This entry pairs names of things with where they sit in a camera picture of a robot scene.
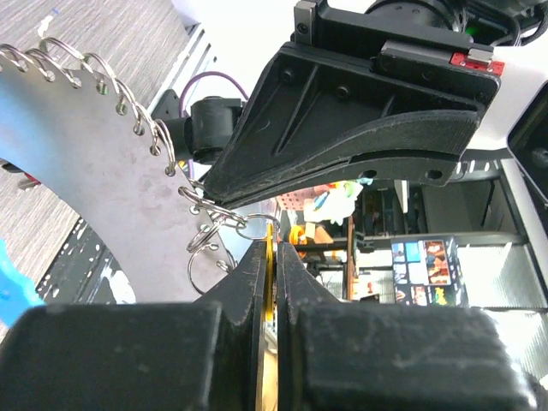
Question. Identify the yellow tagged key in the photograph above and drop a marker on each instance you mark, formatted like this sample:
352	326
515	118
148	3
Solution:
268	367

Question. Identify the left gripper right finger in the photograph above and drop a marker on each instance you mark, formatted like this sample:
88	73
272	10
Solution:
335	355

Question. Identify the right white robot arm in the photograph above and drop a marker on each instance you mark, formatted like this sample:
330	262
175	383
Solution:
514	124

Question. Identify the pink plastic basket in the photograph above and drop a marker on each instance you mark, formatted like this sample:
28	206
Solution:
295	201

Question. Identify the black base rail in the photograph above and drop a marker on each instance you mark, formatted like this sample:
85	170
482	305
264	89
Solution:
84	272

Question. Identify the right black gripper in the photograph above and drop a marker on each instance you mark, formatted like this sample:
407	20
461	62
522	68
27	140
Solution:
316	116

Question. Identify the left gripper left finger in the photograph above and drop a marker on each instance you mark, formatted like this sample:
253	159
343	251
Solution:
205	355

